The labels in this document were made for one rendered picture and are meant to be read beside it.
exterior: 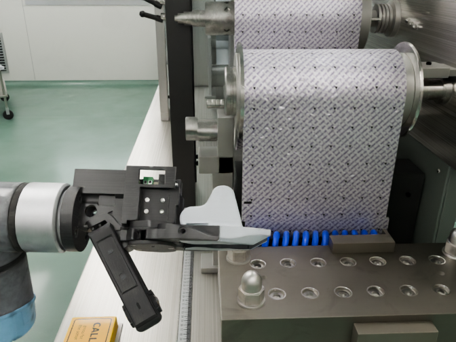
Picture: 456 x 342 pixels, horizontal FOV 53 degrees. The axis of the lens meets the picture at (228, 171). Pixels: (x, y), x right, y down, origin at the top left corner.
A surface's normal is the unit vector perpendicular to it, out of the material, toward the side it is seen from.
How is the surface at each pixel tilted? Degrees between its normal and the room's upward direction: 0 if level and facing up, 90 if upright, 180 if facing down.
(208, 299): 0
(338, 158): 90
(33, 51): 90
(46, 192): 21
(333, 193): 90
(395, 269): 0
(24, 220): 64
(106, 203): 50
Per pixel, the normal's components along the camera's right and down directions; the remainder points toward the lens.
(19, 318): 0.85, 0.26
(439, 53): -1.00, 0.01
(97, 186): 0.01, -0.29
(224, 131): 0.04, 0.40
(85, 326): 0.00, -0.91
